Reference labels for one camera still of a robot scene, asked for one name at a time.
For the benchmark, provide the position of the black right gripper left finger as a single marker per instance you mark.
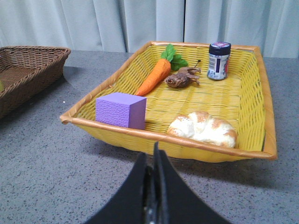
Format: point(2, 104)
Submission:
point(126, 206)

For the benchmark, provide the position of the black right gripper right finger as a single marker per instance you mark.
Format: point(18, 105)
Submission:
point(177, 203)

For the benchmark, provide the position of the brown toy animal figure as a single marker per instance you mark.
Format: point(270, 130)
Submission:
point(184, 77)

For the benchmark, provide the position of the yellow wicker basket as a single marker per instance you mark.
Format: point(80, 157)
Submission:
point(243, 99)

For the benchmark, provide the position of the dark-lidded spice jar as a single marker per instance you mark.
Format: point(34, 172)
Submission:
point(219, 54)

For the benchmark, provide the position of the white curtain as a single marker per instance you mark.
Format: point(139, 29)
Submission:
point(125, 25)

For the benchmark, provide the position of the orange toy carrot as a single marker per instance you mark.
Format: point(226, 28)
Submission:
point(169, 61)

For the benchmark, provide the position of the brown wicker basket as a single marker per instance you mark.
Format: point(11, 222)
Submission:
point(27, 70)

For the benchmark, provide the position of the bread roll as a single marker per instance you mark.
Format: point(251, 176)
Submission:
point(202, 126)

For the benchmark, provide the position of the purple foam block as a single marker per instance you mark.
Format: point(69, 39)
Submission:
point(121, 109)

